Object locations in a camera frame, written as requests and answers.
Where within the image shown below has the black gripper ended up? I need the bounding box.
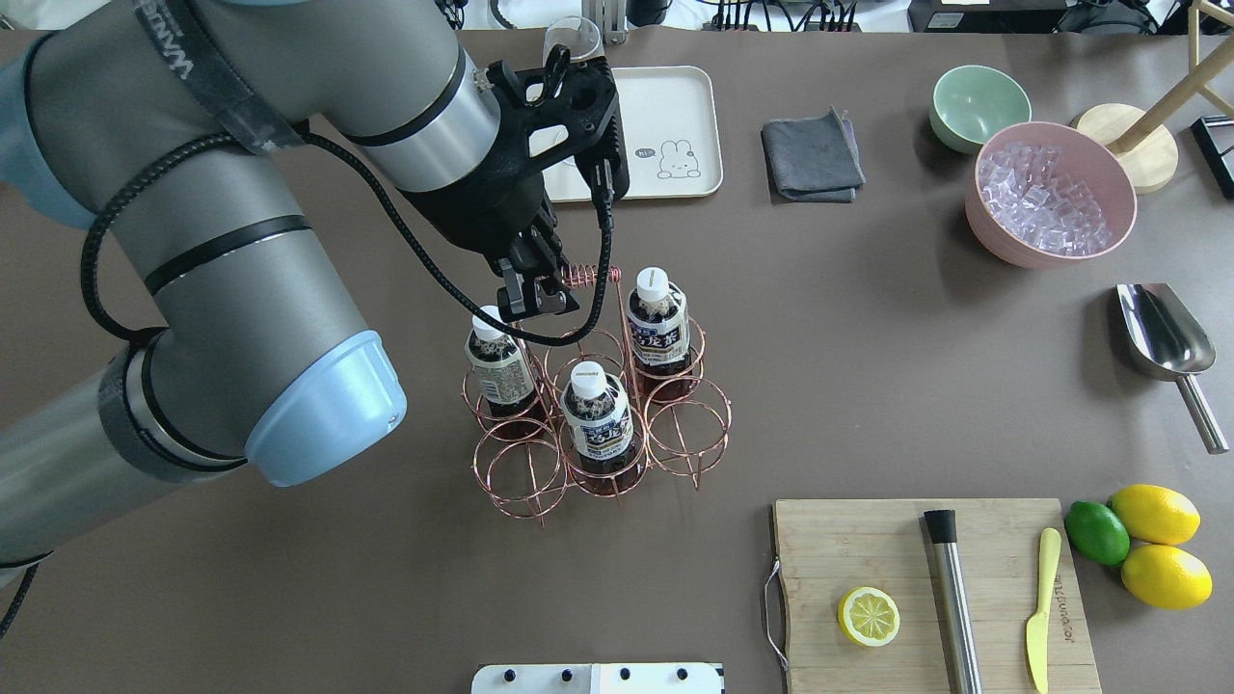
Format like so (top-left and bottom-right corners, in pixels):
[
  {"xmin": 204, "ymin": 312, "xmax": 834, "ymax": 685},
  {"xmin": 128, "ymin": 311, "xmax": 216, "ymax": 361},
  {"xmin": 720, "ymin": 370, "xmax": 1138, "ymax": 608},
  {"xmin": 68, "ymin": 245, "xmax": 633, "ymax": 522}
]
[{"xmin": 400, "ymin": 48, "xmax": 631, "ymax": 322}]

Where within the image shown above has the tea bottle taken to tray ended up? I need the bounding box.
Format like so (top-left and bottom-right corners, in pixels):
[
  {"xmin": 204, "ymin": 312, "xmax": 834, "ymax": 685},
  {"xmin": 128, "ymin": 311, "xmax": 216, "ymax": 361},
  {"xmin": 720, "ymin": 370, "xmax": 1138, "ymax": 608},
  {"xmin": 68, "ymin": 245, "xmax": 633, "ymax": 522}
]
[{"xmin": 466, "ymin": 315, "xmax": 547, "ymax": 440}]

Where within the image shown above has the copper wire bottle basket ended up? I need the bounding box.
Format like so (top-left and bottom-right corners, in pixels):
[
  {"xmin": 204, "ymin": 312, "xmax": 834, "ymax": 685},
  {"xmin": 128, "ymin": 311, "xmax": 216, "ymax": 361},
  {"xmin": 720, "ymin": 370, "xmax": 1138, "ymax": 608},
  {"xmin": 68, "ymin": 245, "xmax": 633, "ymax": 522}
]
[{"xmin": 462, "ymin": 267, "xmax": 733, "ymax": 521}]

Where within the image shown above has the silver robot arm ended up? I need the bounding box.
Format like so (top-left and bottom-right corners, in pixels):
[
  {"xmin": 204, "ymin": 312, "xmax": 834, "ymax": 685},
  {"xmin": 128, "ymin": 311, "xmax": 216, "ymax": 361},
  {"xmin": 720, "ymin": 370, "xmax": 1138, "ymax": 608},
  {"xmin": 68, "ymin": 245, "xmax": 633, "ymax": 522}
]
[{"xmin": 2, "ymin": 1, "xmax": 629, "ymax": 580}]

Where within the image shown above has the tea bottle in basket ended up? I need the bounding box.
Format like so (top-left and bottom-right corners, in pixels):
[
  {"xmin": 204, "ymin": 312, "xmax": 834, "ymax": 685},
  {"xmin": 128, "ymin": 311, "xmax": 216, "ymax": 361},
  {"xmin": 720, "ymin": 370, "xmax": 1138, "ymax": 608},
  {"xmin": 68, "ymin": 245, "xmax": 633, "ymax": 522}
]
[
  {"xmin": 560, "ymin": 361, "xmax": 645, "ymax": 496},
  {"xmin": 624, "ymin": 265, "xmax": 695, "ymax": 403}
]

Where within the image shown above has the cream rabbit tray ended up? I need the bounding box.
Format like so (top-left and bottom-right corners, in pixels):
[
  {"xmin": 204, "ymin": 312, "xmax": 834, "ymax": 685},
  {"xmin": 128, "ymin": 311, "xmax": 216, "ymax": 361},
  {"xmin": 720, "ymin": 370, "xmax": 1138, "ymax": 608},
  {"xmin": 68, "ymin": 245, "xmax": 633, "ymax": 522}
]
[{"xmin": 524, "ymin": 65, "xmax": 724, "ymax": 204}]

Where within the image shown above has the clear wine glass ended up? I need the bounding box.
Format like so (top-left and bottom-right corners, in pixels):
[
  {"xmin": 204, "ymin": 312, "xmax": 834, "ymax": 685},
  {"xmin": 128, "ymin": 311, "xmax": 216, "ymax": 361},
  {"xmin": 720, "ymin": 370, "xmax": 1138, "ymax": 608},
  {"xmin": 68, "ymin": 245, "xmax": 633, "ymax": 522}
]
[{"xmin": 542, "ymin": 14, "xmax": 603, "ymax": 63}]

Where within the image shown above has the grey folded cloth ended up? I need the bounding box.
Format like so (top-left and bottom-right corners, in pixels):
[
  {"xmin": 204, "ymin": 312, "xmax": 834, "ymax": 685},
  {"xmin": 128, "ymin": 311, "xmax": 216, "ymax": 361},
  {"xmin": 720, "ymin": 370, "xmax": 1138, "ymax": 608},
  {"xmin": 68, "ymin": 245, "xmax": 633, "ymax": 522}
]
[{"xmin": 760, "ymin": 107, "xmax": 868, "ymax": 203}]

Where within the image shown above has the bamboo cutting board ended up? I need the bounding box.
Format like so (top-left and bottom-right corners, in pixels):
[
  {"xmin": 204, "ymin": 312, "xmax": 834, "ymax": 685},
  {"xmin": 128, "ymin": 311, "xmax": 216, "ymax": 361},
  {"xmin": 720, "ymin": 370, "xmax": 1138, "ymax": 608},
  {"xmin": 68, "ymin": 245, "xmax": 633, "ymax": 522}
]
[{"xmin": 771, "ymin": 499, "xmax": 1062, "ymax": 693}]

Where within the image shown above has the half lemon slice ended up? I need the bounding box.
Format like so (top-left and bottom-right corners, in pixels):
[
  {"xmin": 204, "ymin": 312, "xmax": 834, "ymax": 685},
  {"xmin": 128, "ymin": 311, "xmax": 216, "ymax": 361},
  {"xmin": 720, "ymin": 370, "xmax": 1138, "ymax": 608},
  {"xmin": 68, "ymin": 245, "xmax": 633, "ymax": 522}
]
[{"xmin": 837, "ymin": 587, "xmax": 900, "ymax": 650}]

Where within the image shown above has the steel muddler black tip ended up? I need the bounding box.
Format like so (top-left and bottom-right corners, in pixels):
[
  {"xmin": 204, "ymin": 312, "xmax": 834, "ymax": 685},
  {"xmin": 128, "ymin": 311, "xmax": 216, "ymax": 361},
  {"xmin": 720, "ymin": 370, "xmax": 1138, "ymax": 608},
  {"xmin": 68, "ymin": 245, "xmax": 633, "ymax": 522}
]
[{"xmin": 923, "ymin": 509, "xmax": 983, "ymax": 693}]

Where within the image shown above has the green ceramic bowl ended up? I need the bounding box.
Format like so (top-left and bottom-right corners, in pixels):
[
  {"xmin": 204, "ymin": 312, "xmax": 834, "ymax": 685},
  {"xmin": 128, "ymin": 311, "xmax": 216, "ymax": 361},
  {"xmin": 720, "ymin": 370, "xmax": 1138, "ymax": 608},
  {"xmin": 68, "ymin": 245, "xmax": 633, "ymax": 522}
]
[{"xmin": 929, "ymin": 65, "xmax": 1033, "ymax": 154}]

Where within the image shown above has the pink bowl of ice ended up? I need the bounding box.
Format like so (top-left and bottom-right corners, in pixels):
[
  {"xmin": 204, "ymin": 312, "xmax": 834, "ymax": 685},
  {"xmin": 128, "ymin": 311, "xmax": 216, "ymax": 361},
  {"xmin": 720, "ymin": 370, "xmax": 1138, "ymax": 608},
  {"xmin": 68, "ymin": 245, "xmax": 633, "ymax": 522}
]
[{"xmin": 965, "ymin": 121, "xmax": 1138, "ymax": 269}]

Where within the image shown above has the yellow plastic knife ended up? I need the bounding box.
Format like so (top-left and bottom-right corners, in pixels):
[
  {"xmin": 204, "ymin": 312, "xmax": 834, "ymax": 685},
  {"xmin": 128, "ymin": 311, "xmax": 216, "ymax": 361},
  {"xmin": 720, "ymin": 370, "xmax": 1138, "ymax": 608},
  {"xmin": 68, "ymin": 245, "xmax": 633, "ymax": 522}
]
[{"xmin": 1024, "ymin": 527, "xmax": 1061, "ymax": 693}]

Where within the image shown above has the green lime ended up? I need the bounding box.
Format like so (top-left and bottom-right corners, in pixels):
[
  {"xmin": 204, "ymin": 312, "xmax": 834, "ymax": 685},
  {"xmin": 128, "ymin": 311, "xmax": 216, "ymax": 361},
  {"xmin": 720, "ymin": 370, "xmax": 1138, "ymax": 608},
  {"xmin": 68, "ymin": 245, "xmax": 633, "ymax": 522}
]
[{"xmin": 1062, "ymin": 501, "xmax": 1130, "ymax": 567}]

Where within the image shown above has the wooden cup tree stand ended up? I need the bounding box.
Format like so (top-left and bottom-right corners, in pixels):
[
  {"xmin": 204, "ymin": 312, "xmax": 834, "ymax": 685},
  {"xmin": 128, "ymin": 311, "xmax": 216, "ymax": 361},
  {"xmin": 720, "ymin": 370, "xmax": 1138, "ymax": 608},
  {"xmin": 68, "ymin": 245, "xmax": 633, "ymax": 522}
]
[{"xmin": 1072, "ymin": 1, "xmax": 1233, "ymax": 195}]

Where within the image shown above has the steel ice scoop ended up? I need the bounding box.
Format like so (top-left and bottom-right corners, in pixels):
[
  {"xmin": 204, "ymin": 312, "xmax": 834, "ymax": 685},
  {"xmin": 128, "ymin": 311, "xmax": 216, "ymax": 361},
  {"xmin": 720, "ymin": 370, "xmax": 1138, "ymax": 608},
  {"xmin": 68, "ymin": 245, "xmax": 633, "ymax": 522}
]
[{"xmin": 1114, "ymin": 282, "xmax": 1230, "ymax": 454}]

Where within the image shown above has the yellow lemon upper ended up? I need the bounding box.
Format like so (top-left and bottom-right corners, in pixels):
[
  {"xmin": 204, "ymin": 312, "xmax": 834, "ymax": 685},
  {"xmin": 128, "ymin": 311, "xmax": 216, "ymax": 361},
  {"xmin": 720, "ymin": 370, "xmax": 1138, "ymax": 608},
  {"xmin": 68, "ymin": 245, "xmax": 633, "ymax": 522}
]
[{"xmin": 1108, "ymin": 483, "xmax": 1199, "ymax": 546}]

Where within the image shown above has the yellow lemon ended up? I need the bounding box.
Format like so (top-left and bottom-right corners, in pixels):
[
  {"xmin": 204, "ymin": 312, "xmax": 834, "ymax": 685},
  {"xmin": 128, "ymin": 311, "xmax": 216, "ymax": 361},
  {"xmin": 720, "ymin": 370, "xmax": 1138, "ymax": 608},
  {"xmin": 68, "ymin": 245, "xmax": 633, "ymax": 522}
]
[
  {"xmin": 1108, "ymin": 483, "xmax": 1199, "ymax": 546},
  {"xmin": 1120, "ymin": 545, "xmax": 1213, "ymax": 610}
]

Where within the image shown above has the yellow lemon lower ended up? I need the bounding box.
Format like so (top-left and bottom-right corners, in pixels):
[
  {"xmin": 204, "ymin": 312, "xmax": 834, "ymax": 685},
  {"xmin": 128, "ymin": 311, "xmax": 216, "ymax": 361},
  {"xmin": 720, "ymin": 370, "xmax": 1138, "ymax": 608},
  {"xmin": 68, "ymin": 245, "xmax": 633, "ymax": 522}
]
[{"xmin": 1120, "ymin": 545, "xmax": 1213, "ymax": 610}]

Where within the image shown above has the black glass rack tray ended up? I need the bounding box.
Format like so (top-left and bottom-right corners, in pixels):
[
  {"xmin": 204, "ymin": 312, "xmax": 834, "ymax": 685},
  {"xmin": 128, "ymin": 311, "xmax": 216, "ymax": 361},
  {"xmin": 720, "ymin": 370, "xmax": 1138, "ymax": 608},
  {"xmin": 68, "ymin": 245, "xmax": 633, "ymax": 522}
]
[{"xmin": 1190, "ymin": 116, "xmax": 1233, "ymax": 200}]

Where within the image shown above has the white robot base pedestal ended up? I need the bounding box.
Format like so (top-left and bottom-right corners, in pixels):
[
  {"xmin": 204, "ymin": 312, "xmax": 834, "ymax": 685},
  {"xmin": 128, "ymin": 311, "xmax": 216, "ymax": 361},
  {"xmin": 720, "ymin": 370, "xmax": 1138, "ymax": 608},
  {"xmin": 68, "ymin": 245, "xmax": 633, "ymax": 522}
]
[{"xmin": 470, "ymin": 662, "xmax": 726, "ymax": 693}]

